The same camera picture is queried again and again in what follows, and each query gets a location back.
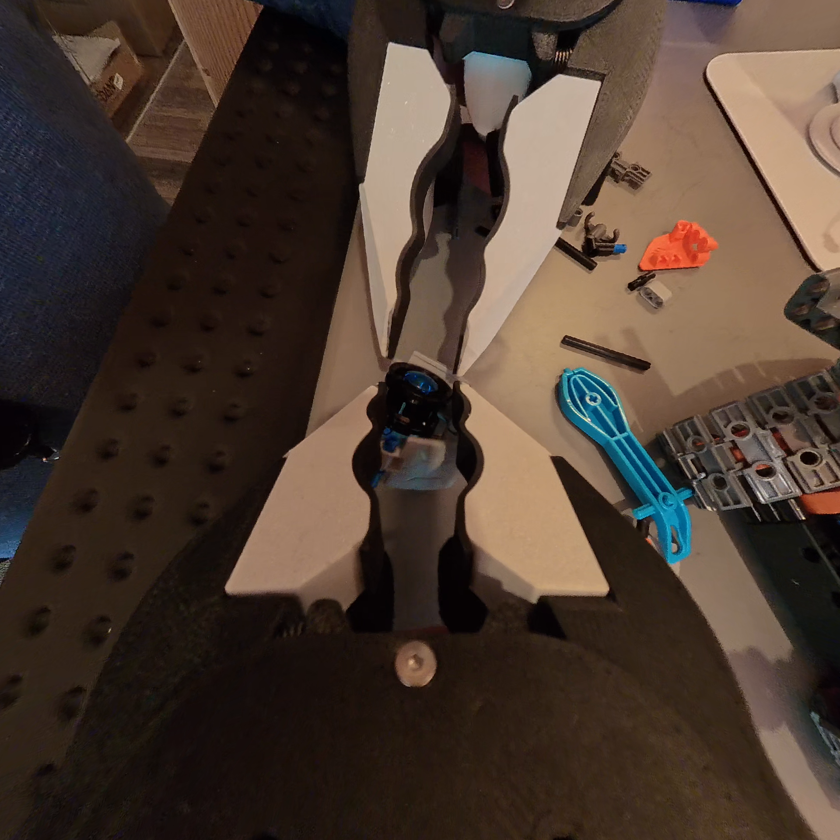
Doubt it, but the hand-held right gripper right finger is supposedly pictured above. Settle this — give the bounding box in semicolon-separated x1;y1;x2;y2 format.
436;379;610;634

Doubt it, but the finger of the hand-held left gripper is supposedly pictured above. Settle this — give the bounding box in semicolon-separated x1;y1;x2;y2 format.
453;79;603;383
358;41;457;361

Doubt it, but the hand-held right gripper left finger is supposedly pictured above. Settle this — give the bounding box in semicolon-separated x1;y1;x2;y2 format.
224;384;398;634

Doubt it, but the blue plastic separator tool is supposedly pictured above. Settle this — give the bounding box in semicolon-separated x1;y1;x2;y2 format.
556;367;693;565

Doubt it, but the dark grey cross connector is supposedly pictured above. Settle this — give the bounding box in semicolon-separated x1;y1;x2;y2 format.
607;152;654;191

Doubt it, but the dark grey claw piece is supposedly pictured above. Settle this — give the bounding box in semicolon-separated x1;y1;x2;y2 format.
581;213;628;258

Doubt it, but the short black axle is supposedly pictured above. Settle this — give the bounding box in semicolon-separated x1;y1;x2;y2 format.
554;238;599;273

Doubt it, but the orange angled piece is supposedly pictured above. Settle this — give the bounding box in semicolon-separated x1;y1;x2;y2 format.
638;220;719;271

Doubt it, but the small light grey beam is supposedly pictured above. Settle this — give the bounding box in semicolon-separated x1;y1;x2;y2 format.
626;274;673;308

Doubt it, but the long black axle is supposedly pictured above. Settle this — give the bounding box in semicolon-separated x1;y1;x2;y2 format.
561;335;652;372

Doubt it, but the white book stand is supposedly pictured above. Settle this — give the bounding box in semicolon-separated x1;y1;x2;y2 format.
705;49;840;273

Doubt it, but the black studded panel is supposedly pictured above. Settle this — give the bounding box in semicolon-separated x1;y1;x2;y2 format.
0;7;368;840

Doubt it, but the grey orange tracked toy robot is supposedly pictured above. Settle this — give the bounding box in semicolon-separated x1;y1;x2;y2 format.
656;266;840;769

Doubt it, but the cardboard box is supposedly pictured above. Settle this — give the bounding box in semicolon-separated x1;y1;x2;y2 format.
36;0;147;119

